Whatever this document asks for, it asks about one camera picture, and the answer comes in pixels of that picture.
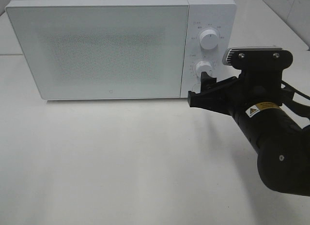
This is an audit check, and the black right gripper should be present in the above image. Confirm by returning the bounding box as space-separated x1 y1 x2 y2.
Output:
187 72 294 121

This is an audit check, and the white round door button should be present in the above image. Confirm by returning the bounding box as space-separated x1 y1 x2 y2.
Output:
192 83 201 93

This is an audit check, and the white round knob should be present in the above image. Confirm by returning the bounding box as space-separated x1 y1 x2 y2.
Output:
199 28 219 50
195 60 213 77

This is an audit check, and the white microwave door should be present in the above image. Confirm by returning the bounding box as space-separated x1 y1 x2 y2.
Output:
7 6 187 100

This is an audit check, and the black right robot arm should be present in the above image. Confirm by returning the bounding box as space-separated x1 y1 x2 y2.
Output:
187 73 310 196

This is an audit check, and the white microwave oven body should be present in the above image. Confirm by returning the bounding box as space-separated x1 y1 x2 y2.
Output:
5 0 237 98

